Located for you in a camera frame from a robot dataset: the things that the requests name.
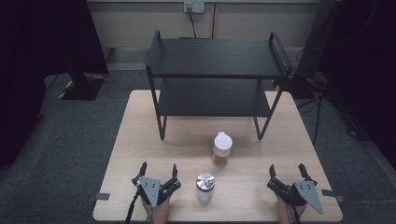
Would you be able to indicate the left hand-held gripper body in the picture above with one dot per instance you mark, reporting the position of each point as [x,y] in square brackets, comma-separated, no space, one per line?
[152,188]

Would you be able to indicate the person's left hand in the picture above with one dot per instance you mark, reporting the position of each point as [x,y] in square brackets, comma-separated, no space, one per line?
[158,212]

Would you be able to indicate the grey tape piece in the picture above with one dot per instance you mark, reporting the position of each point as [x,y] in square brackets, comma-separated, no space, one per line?
[102,196]
[332,194]

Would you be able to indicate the black stand base yellow tape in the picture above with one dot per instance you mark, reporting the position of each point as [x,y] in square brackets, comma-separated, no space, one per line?
[81,88]

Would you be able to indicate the black upright column stand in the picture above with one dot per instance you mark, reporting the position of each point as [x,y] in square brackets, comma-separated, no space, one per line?
[316,43]

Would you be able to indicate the white wall outlet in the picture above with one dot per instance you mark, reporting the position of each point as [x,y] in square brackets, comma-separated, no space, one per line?
[194,6]

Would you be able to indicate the white lid jar brown contents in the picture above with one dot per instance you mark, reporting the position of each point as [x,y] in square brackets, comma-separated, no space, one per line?
[222,149]

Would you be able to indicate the silver lid jar white contents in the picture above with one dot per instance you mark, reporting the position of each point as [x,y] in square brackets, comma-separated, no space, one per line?
[205,186]

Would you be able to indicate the black two-tier shelf rack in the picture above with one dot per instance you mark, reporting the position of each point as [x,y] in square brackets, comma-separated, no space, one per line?
[214,59]

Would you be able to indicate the person's right hand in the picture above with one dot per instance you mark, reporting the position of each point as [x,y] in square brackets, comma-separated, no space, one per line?
[285,211]

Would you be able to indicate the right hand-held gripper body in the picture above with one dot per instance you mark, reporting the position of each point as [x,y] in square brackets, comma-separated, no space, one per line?
[299,193]

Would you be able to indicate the dark curtain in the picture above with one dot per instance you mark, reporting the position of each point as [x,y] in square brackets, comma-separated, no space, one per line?
[37,62]
[367,68]

